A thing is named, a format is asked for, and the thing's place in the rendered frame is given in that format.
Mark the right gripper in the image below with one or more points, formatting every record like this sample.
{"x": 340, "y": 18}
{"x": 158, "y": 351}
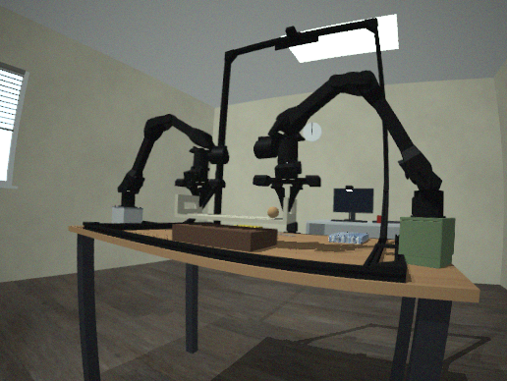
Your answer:
{"x": 204, "y": 186}

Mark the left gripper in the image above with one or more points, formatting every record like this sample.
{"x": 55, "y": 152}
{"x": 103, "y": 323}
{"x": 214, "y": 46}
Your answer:
{"x": 312, "y": 181}

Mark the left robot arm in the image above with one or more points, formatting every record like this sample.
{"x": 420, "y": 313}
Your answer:
{"x": 427, "y": 201}

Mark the tan ball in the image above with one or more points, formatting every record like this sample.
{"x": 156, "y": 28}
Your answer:
{"x": 273, "y": 212}

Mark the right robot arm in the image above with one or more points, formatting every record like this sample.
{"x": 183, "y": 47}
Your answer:
{"x": 153, "y": 130}

